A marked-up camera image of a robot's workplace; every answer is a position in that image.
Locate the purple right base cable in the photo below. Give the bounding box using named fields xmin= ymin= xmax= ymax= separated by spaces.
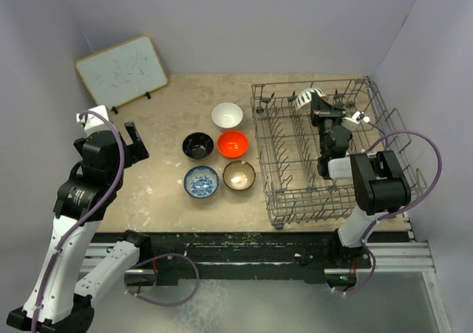
xmin=328 ymin=244 xmax=378 ymax=295

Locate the brown glazed bowl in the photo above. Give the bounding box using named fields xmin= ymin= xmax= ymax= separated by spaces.
xmin=222 ymin=160 xmax=256 ymax=191

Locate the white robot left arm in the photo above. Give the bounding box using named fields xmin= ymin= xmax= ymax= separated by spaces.
xmin=7 ymin=122 xmax=152 ymax=332

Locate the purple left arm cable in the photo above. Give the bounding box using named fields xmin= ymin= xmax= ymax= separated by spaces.
xmin=29 ymin=110 xmax=123 ymax=333

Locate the yellow framed whiteboard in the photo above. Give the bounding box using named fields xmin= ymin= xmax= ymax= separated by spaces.
xmin=74 ymin=35 xmax=168 ymax=111

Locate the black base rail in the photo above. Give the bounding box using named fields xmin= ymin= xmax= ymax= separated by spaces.
xmin=90 ymin=229 xmax=374 ymax=286

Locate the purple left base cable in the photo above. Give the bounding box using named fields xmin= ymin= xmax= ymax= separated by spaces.
xmin=123 ymin=252 xmax=200 ymax=306

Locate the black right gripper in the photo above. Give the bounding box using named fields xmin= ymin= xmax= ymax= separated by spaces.
xmin=310 ymin=94 xmax=345 ymax=157

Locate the grey wire dish rack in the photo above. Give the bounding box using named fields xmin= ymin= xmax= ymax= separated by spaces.
xmin=251 ymin=77 xmax=428 ymax=230

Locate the black glossy bowl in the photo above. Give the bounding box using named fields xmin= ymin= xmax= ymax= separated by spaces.
xmin=182 ymin=132 xmax=214 ymax=161

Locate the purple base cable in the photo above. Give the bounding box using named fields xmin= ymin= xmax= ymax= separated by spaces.
xmin=328 ymin=244 xmax=378 ymax=295
xmin=123 ymin=252 xmax=200 ymax=306

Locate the blue patterned bowl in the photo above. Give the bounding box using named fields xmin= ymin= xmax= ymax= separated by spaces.
xmin=183 ymin=165 xmax=220 ymax=199

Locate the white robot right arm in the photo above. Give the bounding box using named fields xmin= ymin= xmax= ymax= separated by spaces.
xmin=298 ymin=88 xmax=411 ymax=267

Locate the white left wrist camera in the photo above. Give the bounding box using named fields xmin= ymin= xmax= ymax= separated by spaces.
xmin=76 ymin=105 xmax=110 ymax=137

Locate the white orange rimmed striped bowl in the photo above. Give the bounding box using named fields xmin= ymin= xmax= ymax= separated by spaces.
xmin=294 ymin=87 xmax=327 ymax=113

